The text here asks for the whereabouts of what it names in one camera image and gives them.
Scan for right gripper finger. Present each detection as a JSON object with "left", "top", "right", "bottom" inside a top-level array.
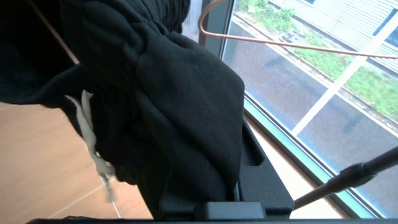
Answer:
[{"left": 239, "top": 121, "right": 295, "bottom": 218}]

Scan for black clothes rack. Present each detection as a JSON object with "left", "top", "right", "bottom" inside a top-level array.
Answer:
[{"left": 294, "top": 146, "right": 398, "bottom": 211}]

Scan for window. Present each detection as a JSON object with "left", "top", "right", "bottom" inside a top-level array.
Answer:
[{"left": 182, "top": 0, "right": 398, "bottom": 218}]

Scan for pink clothes hanger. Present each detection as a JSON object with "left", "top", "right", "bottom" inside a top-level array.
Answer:
[
  {"left": 198, "top": 0, "right": 398, "bottom": 60},
  {"left": 27, "top": 0, "right": 80, "bottom": 65}
]

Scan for black shorts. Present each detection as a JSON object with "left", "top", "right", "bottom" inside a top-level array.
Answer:
[{"left": 0, "top": 0, "right": 246, "bottom": 220}]

